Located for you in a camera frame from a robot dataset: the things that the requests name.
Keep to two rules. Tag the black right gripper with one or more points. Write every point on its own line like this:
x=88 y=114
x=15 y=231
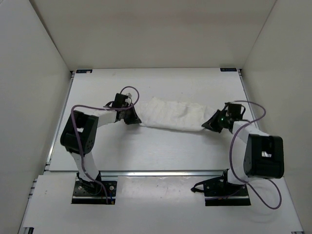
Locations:
x=211 y=124

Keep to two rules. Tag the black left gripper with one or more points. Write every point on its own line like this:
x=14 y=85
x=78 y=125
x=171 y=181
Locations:
x=134 y=119

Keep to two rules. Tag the white pleated skirt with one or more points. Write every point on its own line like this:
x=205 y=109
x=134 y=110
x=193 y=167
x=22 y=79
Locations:
x=173 y=115

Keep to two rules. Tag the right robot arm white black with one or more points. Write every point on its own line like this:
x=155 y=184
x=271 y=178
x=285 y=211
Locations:
x=264 y=153

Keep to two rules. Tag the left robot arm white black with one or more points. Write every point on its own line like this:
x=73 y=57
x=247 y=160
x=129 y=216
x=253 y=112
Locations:
x=79 y=133

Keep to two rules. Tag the right corner label sticker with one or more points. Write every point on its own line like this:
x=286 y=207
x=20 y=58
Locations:
x=228 y=69

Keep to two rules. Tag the corner label sticker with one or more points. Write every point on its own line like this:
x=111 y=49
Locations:
x=228 y=69
x=84 y=71

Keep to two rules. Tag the left corner label sticker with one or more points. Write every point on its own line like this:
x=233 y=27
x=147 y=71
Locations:
x=84 y=71

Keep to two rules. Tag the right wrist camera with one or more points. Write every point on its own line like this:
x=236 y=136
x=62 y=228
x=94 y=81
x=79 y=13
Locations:
x=227 y=104

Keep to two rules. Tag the aluminium front table rail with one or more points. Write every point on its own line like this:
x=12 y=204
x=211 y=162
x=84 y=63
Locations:
x=162 y=173

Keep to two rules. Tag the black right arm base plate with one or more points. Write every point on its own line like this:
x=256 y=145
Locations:
x=218 y=192

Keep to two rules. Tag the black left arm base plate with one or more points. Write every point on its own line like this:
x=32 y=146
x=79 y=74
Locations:
x=84 y=193

